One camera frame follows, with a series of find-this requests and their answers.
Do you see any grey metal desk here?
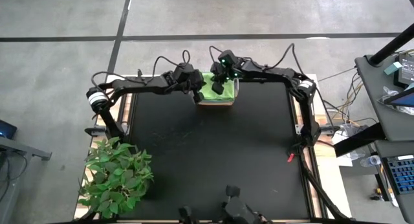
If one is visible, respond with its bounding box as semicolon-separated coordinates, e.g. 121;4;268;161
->
0;136;52;224

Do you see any white paper sheet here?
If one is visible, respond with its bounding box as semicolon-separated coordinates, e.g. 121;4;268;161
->
336;152;353;168

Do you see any backlit keyboard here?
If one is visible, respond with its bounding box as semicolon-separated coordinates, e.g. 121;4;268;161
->
386;154;414;196

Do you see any small black yellow tool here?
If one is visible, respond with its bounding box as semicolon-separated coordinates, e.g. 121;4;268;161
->
370;187;384;201

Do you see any green leafy plant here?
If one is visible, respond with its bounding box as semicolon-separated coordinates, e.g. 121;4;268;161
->
76;138;153;221

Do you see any dark blue device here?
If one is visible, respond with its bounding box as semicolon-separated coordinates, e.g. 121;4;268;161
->
0;120;17;140

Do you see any black stand pole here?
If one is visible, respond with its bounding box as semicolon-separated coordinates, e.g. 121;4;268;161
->
368;23;414;66

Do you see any clear plastic bin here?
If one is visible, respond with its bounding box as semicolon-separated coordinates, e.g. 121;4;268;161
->
193;72;241;107

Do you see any dark grey workstation desk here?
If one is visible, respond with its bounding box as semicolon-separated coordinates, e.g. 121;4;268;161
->
354;54;414;224

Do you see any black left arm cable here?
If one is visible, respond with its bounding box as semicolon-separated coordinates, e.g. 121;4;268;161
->
91;49;192;89

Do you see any black corrugated cable sleeve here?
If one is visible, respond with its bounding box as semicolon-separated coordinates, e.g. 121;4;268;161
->
299;146;350;221

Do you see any clear plastic bottle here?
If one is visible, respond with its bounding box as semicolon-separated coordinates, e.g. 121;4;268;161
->
360;155;382;168

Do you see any black electronic device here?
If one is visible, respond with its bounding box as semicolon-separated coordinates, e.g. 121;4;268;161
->
395;52;414;87

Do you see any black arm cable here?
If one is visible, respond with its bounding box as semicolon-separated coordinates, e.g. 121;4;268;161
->
208;42;337;128
91;49;192;89

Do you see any green microfiber towel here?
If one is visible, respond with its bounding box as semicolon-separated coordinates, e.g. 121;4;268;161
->
200;71;236;102

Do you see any tablet with blue screen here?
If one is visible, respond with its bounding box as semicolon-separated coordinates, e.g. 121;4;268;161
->
380;86;414;108

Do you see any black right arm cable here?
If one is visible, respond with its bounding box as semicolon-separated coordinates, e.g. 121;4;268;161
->
208;42;337;128

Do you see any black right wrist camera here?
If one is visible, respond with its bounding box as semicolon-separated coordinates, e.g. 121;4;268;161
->
211;82;226;96

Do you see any small teal box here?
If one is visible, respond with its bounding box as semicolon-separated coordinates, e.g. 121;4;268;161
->
384;61;403;76

